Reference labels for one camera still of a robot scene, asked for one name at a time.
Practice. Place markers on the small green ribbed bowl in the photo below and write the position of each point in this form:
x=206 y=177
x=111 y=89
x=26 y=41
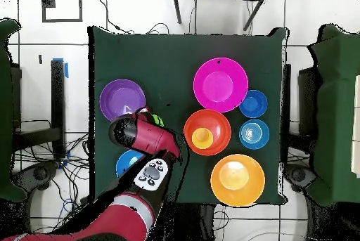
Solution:
x=158 y=120

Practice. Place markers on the yellow plastic cup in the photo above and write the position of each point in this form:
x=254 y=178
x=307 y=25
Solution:
x=202 y=138

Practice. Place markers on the red plastic bowl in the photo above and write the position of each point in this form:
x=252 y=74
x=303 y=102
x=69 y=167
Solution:
x=213 y=120

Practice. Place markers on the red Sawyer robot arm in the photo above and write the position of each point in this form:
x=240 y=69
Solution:
x=146 y=137

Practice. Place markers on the purple plastic bowl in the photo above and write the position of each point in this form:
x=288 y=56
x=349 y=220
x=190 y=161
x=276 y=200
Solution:
x=118 y=97

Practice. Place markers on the dark green table cloth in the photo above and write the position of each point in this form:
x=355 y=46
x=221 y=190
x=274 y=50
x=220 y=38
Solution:
x=157 y=64

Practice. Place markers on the bright blue plastic bowl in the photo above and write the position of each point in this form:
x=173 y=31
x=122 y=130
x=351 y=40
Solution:
x=125 y=162

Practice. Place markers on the pink plastic bowl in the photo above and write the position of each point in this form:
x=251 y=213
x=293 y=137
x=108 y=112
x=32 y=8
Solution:
x=220 y=85

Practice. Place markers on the blue tape strip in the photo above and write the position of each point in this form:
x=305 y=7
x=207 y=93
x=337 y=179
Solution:
x=66 y=70

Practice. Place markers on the small dark blue bowl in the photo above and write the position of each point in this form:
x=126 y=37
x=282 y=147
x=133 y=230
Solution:
x=253 y=103

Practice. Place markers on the translucent teal plastic bowl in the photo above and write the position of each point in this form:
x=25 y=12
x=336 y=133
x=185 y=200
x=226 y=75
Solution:
x=254 y=134

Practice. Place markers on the orange plastic bowl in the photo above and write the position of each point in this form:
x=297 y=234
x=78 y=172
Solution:
x=239 y=184

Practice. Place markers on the green cloth side table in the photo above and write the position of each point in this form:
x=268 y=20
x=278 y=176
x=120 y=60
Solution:
x=5 y=111
x=337 y=111

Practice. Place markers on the white box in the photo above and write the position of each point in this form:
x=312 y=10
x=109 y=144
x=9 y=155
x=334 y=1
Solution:
x=356 y=139

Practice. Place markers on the black table frame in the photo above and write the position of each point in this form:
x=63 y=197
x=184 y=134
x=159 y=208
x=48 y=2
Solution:
x=57 y=106

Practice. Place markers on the black pedestal foot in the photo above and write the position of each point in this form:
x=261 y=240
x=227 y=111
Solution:
x=299 y=174
x=39 y=173

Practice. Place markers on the grey square frame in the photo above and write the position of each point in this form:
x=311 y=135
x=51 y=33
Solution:
x=62 y=20

